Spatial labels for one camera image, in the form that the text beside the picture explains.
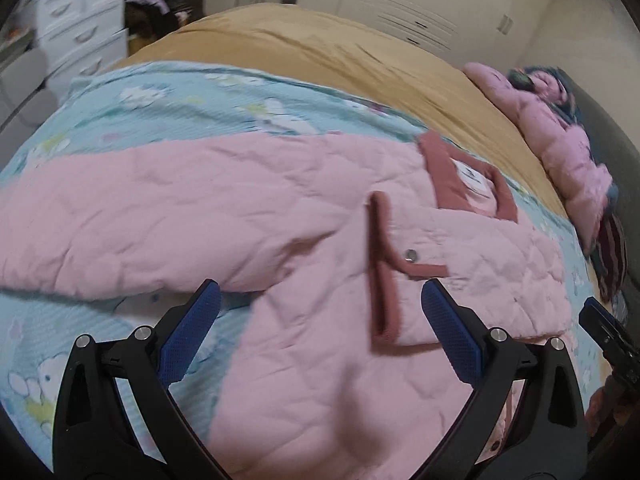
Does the pink duvet with floral lining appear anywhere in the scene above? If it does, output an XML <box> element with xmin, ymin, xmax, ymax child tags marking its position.
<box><xmin>462</xmin><ymin>62</ymin><xmax>617</xmax><ymax>253</ymax></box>

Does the striped pillow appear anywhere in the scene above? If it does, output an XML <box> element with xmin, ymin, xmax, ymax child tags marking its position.
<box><xmin>592</xmin><ymin>209</ymin><xmax>630</xmax><ymax>302</ymax></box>

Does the white wardrobe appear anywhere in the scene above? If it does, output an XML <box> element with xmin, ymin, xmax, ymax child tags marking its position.
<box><xmin>244</xmin><ymin>0</ymin><xmax>572</xmax><ymax>67</ymax></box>

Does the pink quilted jacket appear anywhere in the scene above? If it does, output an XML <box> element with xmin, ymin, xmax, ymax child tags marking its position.
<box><xmin>0</xmin><ymin>130</ymin><xmax>573</xmax><ymax>480</ymax></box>

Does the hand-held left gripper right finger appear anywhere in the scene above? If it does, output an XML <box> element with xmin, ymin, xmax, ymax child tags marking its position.
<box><xmin>421</xmin><ymin>278</ymin><xmax>588</xmax><ymax>480</ymax></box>

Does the blue cartoon printed blanket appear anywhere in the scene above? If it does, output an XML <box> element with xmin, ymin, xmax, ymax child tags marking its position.
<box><xmin>0</xmin><ymin>59</ymin><xmax>632</xmax><ymax>468</ymax></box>

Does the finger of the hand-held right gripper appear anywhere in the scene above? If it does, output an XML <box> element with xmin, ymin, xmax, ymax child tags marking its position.
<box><xmin>579</xmin><ymin>296</ymin><xmax>640</xmax><ymax>376</ymax></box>

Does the tan bed sheet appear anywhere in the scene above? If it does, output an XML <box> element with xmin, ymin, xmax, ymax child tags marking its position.
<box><xmin>112</xmin><ymin>2</ymin><xmax>571</xmax><ymax>221</ymax></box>

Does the white drawer cabinet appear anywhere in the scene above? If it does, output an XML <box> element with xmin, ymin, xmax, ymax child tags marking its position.
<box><xmin>29</xmin><ymin>0</ymin><xmax>132</xmax><ymax>83</ymax></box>

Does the grey padded headboard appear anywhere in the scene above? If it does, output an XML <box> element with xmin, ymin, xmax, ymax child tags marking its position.
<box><xmin>565</xmin><ymin>79</ymin><xmax>640</xmax><ymax>311</ymax></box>

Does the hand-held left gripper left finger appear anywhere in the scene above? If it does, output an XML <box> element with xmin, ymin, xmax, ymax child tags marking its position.
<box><xmin>51</xmin><ymin>279</ymin><xmax>236</xmax><ymax>480</ymax></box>

